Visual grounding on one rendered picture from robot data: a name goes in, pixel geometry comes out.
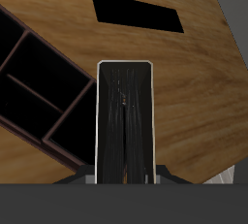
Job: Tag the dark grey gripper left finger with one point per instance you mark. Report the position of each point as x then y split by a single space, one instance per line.
84 175

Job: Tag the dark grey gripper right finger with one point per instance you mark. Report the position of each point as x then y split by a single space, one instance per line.
164 175

